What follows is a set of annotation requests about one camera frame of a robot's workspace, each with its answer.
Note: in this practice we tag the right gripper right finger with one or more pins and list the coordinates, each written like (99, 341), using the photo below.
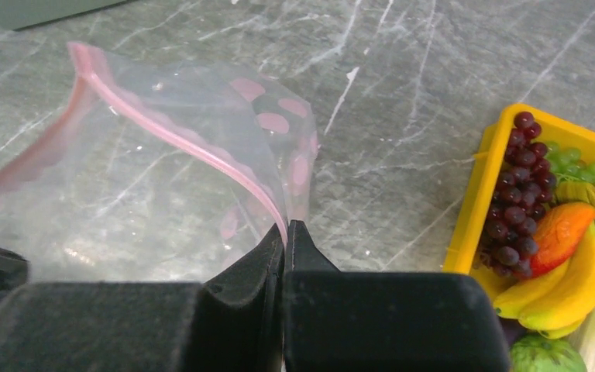
(338, 320)

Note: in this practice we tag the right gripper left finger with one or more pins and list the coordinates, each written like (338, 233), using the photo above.
(228, 323)

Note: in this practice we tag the clear pink zip top bag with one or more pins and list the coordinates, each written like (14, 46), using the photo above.
(158, 173)

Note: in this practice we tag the yellow plastic tray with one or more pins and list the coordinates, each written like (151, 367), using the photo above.
(461, 251)

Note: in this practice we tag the purple eggplant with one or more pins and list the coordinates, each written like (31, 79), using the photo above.
(512, 331)

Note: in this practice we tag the yellow banana bunch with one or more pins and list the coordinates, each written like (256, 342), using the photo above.
(556, 303)

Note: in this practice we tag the purple grape bunch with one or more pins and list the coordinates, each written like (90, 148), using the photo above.
(524, 184)

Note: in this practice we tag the orange red mango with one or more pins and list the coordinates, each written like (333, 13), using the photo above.
(557, 235)

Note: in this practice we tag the clear lidded storage box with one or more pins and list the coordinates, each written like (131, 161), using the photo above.
(21, 14)

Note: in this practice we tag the green grape bunch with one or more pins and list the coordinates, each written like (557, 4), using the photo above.
(575, 175)

